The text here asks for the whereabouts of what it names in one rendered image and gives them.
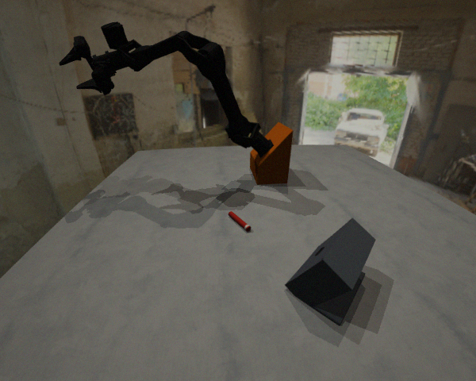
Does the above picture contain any dark red peg with white band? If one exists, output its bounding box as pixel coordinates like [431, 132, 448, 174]
[228, 211, 251, 232]

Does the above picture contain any dark grey sloped panel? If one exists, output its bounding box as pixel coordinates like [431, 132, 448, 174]
[286, 218, 376, 326]

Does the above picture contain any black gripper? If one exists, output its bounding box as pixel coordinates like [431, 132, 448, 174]
[59, 36, 119, 95]

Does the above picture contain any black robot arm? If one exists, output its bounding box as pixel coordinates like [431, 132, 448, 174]
[91, 21, 274, 158]

